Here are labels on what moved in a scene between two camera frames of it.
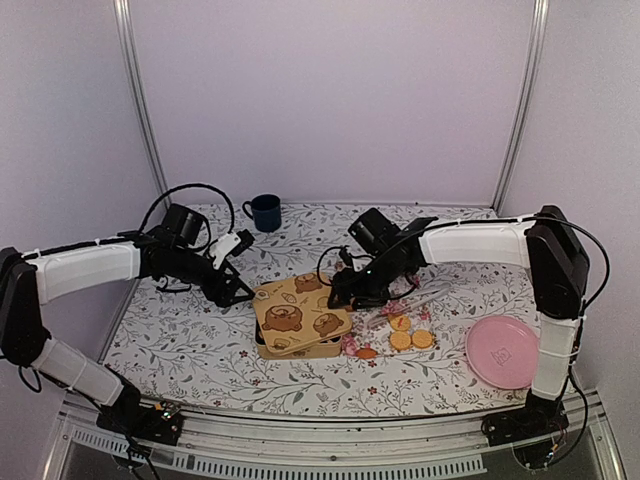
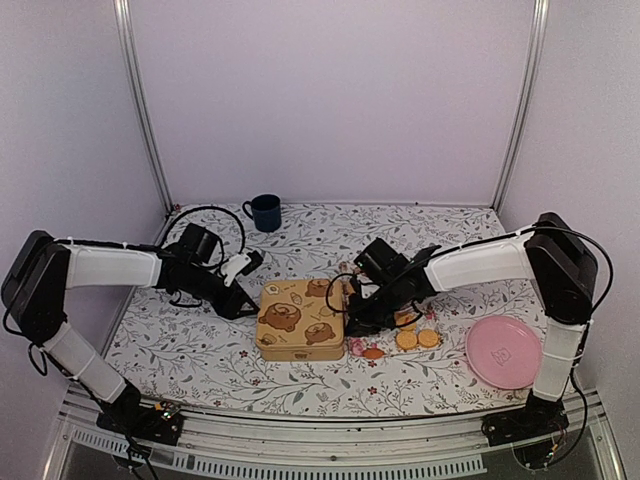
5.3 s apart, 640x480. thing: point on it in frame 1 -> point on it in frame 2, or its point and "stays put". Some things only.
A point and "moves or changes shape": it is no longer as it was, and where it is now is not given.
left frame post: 123,14 stays put
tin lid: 295,314 stays put
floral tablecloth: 186,350 stays put
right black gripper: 343,285 -> 359,324
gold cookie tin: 324,348 moves or changes shape
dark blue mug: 266,210 stays put
